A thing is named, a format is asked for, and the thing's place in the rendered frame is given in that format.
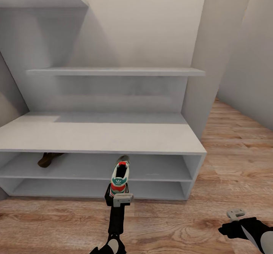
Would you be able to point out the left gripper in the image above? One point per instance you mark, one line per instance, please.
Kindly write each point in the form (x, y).
(115, 211)

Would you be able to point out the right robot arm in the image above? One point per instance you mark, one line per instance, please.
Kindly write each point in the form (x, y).
(250, 229)

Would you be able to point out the sandal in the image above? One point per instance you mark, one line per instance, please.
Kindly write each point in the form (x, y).
(47, 158)

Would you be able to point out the gym shoe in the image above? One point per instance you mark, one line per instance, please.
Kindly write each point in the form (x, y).
(120, 175)

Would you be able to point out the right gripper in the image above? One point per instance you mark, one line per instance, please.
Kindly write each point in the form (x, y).
(230, 229)

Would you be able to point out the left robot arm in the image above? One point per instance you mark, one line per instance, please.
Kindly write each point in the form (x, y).
(114, 245)

